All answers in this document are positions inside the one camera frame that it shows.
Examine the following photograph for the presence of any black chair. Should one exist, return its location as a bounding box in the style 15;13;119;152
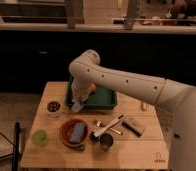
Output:
0;122;23;171

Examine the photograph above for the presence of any light green cup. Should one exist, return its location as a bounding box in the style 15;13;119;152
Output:
32;130;47;147

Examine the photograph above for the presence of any orange plastic plate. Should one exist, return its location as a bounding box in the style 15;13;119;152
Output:
59;118;88;147

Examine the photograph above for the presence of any orange fruit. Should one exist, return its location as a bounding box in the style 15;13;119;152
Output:
90;83;97;94

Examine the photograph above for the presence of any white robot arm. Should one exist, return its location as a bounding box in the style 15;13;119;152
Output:
69;49;196;171

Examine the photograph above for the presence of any green plastic tray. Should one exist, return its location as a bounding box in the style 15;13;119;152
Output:
65;77;117;110

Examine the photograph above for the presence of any small white cup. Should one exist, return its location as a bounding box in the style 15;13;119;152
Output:
46;101;62;117

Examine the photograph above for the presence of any metal cup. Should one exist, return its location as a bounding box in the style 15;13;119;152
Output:
100;133;114;150

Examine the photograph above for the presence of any white handled spatula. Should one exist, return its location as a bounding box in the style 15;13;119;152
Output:
93;115;124;138

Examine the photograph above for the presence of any grey blue sponge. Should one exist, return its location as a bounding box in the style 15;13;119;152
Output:
69;122;86;143

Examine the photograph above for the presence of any dark green leaf toy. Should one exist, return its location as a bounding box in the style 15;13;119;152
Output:
71;144;86;151

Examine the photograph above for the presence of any brown rectangular block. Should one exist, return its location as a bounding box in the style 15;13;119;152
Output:
122;118;145;137

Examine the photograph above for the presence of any wooden countertop ledge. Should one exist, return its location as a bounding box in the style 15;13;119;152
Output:
0;23;196;35

